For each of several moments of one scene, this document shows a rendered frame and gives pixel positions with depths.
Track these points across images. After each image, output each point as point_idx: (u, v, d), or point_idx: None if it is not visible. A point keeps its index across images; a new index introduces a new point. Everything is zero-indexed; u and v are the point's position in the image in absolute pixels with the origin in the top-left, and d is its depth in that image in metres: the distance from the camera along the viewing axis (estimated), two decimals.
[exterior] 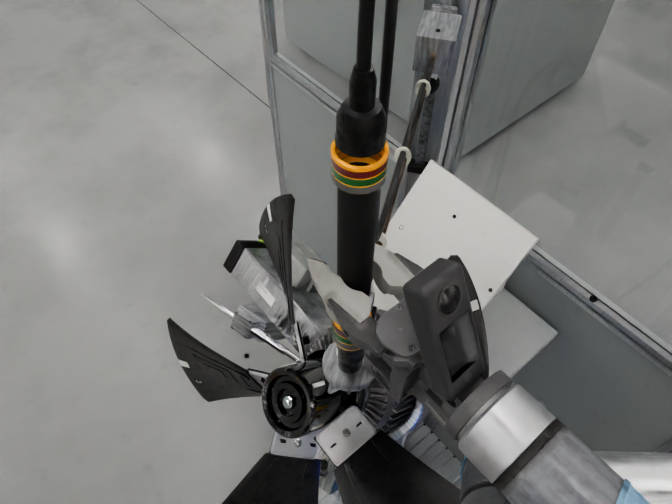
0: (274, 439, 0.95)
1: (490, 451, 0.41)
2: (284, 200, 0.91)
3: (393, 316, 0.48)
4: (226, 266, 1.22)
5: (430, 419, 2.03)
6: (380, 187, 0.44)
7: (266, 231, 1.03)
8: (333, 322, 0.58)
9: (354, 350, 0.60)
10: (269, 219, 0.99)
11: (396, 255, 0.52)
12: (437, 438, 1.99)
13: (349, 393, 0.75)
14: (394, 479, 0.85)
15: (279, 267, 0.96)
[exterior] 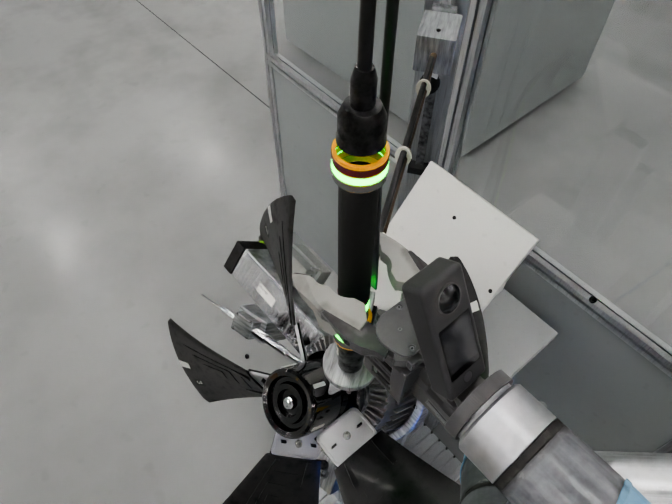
0: (275, 439, 0.95)
1: (490, 451, 0.41)
2: (285, 201, 0.91)
3: (393, 316, 0.48)
4: (227, 267, 1.22)
5: (430, 419, 2.04)
6: (382, 186, 0.44)
7: (267, 232, 1.03)
8: None
9: None
10: (270, 220, 0.99)
11: (409, 253, 0.52)
12: (437, 438, 1.99)
13: (348, 393, 0.75)
14: (394, 478, 0.85)
15: (279, 268, 0.96)
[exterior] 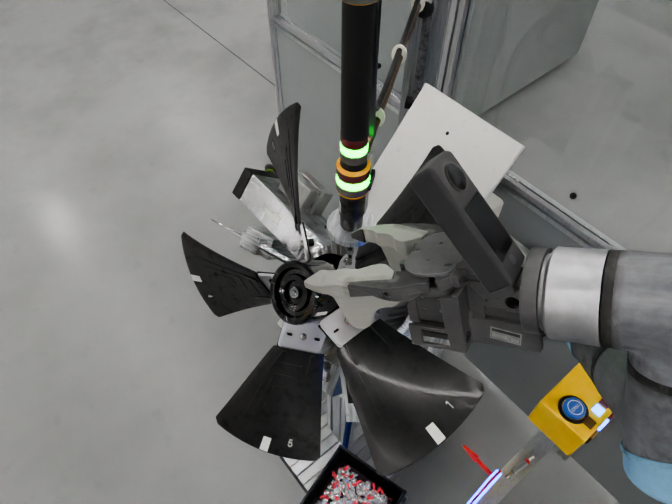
0: (267, 275, 1.05)
1: (575, 295, 0.39)
2: None
3: (416, 257, 0.47)
4: (235, 193, 1.30)
5: None
6: (378, 11, 0.52)
7: None
8: (337, 169, 0.66)
9: (355, 198, 0.68)
10: None
11: (402, 224, 0.54)
12: None
13: (349, 264, 0.83)
14: (297, 386, 1.06)
15: (398, 223, 0.89)
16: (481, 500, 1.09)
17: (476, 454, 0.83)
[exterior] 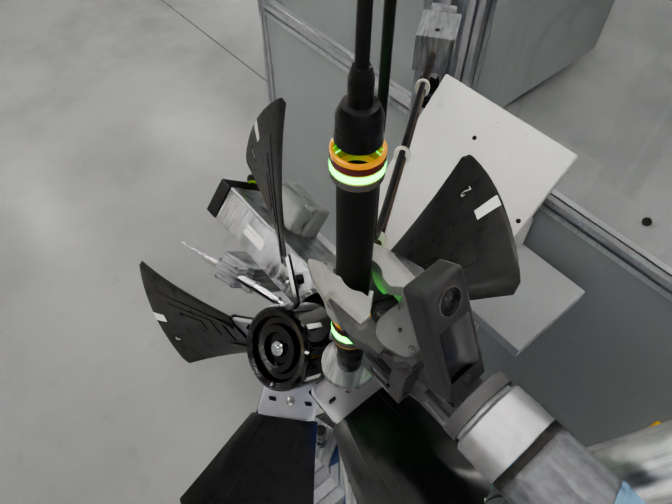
0: (244, 321, 0.82)
1: (489, 452, 0.42)
2: (508, 265, 0.56)
3: (393, 317, 0.48)
4: (211, 210, 1.07)
5: None
6: (379, 185, 0.44)
7: (463, 193, 0.66)
8: (332, 321, 0.58)
9: (353, 349, 0.60)
10: (478, 208, 0.62)
11: (396, 255, 0.52)
12: None
13: None
14: (282, 463, 0.82)
15: (416, 261, 0.66)
16: None
17: None
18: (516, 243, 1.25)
